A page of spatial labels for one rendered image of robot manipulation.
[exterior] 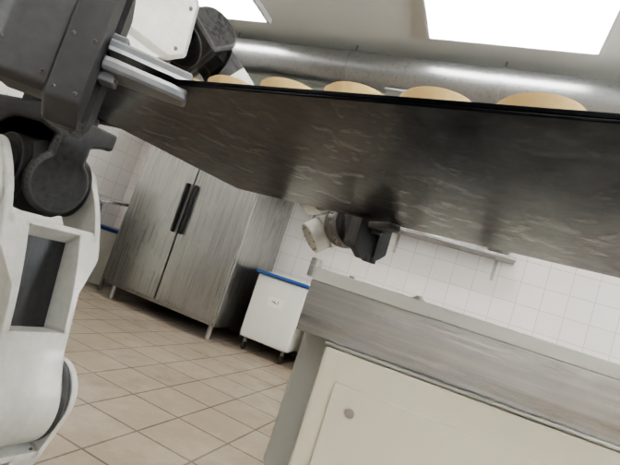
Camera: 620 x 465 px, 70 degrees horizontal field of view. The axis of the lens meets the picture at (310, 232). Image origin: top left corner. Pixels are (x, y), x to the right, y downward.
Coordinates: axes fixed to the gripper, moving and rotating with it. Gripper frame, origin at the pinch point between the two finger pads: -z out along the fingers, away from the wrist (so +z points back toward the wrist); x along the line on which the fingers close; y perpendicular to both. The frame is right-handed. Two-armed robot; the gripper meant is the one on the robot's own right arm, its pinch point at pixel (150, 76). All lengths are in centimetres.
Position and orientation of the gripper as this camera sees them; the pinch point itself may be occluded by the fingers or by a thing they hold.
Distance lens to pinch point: 38.1
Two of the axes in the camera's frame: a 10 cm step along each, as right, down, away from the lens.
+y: -2.7, 0.1, 9.6
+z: -9.1, -3.2, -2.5
